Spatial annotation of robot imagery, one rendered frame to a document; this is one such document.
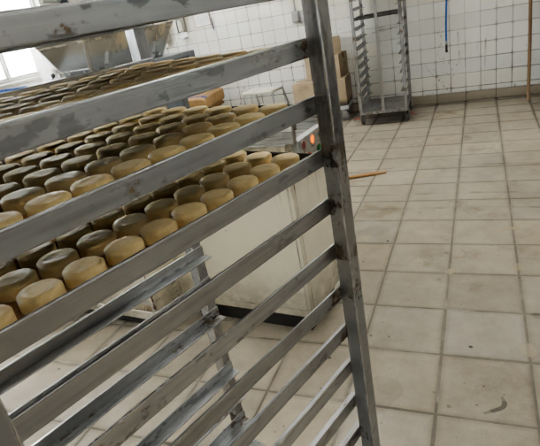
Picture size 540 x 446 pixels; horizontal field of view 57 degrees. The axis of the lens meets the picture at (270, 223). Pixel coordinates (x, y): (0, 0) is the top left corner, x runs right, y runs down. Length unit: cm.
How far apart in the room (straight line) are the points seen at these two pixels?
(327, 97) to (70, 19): 42
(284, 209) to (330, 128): 110
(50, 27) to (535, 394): 175
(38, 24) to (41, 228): 19
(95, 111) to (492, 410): 158
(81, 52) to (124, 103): 158
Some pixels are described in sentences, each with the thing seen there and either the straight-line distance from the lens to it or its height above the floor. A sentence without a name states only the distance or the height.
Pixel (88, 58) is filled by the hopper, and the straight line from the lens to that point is 215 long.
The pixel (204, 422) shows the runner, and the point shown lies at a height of 78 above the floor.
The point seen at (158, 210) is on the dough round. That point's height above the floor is 106.
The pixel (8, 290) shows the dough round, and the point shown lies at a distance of 64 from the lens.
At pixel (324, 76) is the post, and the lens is 81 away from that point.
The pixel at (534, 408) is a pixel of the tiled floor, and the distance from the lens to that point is 188.
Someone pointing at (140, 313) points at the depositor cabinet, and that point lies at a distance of 242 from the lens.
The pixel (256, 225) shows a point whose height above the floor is 51.
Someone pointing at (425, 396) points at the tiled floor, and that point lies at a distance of 188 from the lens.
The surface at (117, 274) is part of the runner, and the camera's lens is 59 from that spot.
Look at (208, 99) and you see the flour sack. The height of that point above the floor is 48.
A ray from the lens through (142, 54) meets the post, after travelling 112.
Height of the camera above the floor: 130
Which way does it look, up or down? 23 degrees down
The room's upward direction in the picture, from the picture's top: 11 degrees counter-clockwise
